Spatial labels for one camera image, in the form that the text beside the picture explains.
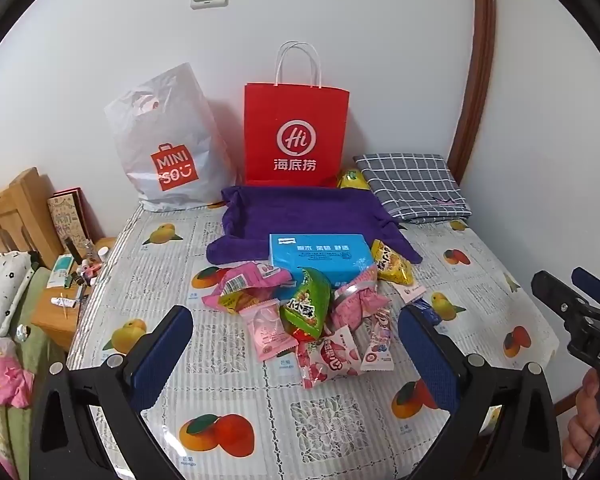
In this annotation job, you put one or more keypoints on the pale pink snack packet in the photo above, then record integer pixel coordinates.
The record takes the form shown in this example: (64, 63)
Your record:
(266, 330)

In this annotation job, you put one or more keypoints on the pink and green snack packet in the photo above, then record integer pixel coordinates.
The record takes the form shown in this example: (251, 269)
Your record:
(240, 282)

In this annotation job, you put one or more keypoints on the brown wooden door frame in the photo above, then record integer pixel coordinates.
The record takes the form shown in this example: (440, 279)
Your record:
(475, 85)

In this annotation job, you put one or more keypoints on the pink star plush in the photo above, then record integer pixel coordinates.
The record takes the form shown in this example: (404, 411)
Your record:
(2, 370)

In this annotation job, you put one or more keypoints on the grey checked folded cloth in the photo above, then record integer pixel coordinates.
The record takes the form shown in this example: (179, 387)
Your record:
(410, 185)

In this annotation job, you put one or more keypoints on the patterned box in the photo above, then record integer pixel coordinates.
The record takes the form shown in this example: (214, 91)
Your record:
(69, 220)

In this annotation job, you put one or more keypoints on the blue tissue pack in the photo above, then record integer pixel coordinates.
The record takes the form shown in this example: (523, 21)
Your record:
(320, 257)

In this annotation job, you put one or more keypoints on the wooden nightstand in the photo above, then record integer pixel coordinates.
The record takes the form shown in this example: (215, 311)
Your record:
(55, 325)

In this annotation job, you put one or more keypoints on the small blue packet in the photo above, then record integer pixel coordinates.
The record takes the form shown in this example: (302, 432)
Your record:
(426, 311)

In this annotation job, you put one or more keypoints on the fruit printed tablecloth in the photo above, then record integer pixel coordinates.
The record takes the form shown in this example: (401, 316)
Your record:
(290, 425)

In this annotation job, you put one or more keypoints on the yellow green snack packet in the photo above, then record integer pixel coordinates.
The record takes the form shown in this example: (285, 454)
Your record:
(352, 180)

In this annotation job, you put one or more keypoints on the wooden headboard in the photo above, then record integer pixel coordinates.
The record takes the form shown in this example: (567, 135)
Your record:
(15, 210)

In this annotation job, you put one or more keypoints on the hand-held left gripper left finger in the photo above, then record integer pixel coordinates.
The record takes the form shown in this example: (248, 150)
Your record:
(164, 351)

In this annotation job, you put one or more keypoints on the white tube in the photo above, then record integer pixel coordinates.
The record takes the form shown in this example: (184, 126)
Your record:
(66, 302)

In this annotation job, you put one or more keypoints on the red paper shopping bag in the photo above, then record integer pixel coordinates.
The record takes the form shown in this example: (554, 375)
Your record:
(295, 130)

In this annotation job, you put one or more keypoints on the white plastic shopping bag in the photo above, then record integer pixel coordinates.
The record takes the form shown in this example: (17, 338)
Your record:
(165, 125)

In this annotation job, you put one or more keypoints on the purple towel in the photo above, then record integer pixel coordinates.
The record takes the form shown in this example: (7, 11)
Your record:
(300, 212)

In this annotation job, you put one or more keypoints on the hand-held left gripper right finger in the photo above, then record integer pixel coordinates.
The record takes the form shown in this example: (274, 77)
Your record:
(430, 355)

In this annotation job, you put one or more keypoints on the blueberry print snack packet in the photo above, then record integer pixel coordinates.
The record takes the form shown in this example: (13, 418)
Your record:
(380, 345)

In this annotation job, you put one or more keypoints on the green blanket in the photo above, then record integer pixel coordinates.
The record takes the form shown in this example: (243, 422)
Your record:
(40, 355)

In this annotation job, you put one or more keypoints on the teal white box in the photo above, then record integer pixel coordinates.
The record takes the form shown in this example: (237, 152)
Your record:
(61, 271)

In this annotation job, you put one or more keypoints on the white black print pillow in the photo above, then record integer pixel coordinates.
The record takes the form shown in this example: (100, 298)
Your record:
(5, 290)

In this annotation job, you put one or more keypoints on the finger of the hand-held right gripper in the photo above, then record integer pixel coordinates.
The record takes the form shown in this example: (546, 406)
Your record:
(555, 294)
(589, 282)

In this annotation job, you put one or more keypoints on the pink chip bag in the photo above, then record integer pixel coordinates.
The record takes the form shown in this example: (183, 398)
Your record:
(360, 305)

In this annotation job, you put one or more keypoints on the strawberry print snack packet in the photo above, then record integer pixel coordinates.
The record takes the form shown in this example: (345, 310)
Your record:
(327, 360)

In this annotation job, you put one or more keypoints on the person's right hand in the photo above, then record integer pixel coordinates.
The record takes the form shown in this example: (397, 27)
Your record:
(584, 425)

